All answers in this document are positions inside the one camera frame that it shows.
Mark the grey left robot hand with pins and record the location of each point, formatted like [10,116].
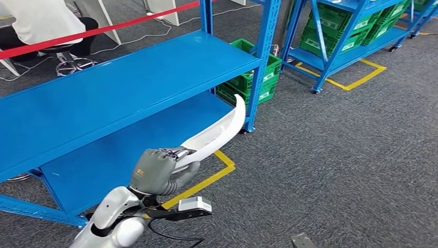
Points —
[152,171]

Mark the white curved plastic part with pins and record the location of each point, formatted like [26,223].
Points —
[226,131]

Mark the green plastic crate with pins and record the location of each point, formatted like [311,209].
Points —
[422,4]
[318,42]
[393,8]
[232,97]
[335,15]
[378,32]
[239,46]

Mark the chrome swivel stool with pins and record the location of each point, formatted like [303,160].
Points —
[68,58]

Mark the red barrier belt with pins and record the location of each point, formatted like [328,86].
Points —
[102,29]

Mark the white power strip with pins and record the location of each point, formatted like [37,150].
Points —
[153,14]

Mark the chrome stanchion with round base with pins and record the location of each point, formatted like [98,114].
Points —
[275,50]

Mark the person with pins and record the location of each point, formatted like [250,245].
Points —
[41,20]

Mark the yellow floor tape square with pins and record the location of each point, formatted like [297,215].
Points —
[366,78]
[400,27]

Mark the black stanchion post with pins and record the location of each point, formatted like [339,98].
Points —
[19,178]

